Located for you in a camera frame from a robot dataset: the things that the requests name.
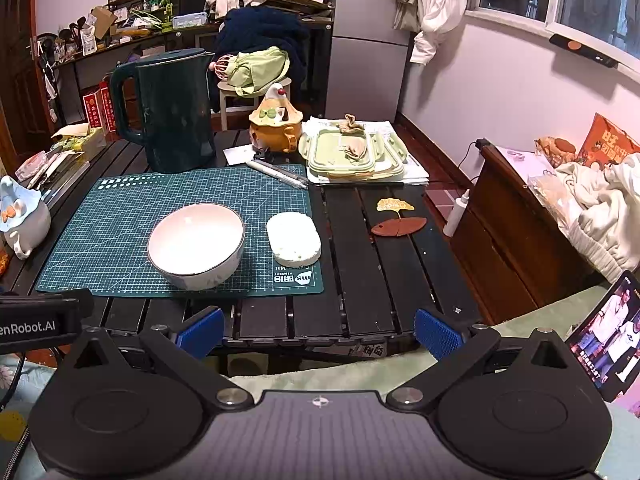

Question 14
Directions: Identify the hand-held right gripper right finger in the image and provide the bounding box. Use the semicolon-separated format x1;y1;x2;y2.
387;308;583;409

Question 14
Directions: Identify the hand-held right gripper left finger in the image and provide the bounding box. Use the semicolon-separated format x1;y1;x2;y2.
57;306;253;409

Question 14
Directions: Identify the white bowl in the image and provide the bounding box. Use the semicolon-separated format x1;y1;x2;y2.
146;203;246;291

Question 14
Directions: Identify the white fluffy cloth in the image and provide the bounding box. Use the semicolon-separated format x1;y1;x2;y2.
266;212;322;265

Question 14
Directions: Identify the white ceramic teapot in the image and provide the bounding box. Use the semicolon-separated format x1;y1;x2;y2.
0;176;52;260

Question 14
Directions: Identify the green cutting mat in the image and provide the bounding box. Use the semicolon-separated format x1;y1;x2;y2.
36;164;325;297

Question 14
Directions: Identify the light green bedsheet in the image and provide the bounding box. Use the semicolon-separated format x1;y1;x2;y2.
220;282;640;480

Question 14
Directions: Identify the brown wooden cabinet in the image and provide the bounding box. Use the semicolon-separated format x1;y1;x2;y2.
450;145;601;326

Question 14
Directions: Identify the brown wooden fish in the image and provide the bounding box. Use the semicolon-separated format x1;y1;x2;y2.
371;216;428;237

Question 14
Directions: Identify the white glue bottle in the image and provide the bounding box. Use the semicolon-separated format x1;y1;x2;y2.
443;189;472;238

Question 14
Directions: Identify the yellow ginkgo leaf bookmark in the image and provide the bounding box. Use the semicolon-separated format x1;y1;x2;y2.
376;198;416;221

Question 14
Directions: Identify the stack of books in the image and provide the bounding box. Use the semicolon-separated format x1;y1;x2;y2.
30;150;96;201

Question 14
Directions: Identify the tablet screen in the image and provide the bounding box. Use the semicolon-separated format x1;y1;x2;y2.
565;271;640;403

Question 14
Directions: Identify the white pen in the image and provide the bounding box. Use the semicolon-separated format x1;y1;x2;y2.
245;161;307;189

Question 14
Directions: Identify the clear plastic bag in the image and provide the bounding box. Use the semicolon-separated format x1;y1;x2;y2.
527;170;571;221

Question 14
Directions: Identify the white paper card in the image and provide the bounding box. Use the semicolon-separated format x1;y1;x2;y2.
223;144;261;167

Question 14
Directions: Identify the silver pen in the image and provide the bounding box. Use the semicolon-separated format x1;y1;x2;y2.
257;159;309;183

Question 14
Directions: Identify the green container lid stack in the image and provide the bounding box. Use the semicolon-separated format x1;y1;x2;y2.
299;127;408;181

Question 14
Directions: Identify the orange bear ceramic pot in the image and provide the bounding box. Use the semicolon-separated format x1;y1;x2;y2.
249;83;304;153

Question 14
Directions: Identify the dark green electric kettle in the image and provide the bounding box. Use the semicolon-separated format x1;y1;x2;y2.
109;48;217;175

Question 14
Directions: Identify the brown plush toy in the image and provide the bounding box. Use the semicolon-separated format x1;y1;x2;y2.
534;136;576;166

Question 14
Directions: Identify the white clothing pile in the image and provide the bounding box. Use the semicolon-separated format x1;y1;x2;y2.
555;152;640;286

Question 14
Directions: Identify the red box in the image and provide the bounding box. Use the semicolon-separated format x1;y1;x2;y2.
81;89;103;133
99;81;121;133

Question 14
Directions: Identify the white stool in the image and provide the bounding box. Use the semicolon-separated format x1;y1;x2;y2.
217;77;292;131

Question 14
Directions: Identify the orange snack bag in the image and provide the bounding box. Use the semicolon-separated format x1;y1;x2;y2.
577;112;640;171

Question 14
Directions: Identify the grey refrigerator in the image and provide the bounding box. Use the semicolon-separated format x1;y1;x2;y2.
325;0;426;123

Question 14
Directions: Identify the light green bag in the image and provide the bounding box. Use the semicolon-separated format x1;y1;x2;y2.
227;46;291;97

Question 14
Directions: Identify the cluttered shelf desk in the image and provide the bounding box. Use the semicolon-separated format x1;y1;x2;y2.
52;0;335;126

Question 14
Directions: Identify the navy blue knit garment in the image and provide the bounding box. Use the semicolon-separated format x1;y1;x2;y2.
215;7;311;106

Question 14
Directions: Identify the beige tote bag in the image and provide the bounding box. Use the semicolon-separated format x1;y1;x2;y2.
393;0;421;33

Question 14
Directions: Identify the white curtain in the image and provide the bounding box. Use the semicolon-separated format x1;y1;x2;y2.
410;0;473;65

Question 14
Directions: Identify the black cable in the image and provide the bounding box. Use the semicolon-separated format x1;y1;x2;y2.
0;354;28;411

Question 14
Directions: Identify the black wall bar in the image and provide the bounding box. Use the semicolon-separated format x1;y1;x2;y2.
548;33;619;68

